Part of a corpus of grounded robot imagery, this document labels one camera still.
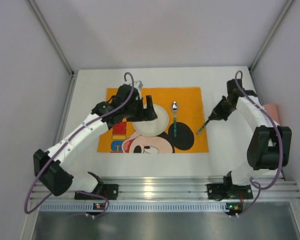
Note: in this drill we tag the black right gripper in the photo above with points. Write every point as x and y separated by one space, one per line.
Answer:
217 113

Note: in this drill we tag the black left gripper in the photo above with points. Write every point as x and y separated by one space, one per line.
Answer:
142 111

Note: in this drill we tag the fork with patterned handle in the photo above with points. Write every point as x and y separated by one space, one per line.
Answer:
203 127

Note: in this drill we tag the cream round plate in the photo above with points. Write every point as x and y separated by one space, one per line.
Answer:
154 127

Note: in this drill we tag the spoon with patterned handle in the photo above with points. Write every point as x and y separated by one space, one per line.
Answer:
174 108

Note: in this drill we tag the orange cartoon mouse placemat cloth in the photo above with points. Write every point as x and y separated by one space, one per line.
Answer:
123 138

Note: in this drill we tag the pink plastic cup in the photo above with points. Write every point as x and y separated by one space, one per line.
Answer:
272 110

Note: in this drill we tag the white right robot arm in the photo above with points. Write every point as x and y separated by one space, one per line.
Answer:
269 147

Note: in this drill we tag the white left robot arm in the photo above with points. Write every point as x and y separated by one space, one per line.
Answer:
52 167

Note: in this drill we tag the aluminium front frame rail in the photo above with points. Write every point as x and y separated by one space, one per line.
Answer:
190 189

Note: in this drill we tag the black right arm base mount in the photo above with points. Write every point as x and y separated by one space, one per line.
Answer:
220 191

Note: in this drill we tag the left aluminium corner post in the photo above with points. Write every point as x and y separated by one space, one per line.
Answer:
50 35

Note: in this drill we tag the aluminium corner post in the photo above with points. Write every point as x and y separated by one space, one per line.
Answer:
50 35
279 20

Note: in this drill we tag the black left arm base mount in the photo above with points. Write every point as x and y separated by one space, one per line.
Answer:
108 191

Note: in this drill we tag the slotted grey cable duct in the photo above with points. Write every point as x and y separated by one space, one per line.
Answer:
141 207

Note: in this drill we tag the right aluminium corner post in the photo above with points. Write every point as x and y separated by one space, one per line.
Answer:
279 20

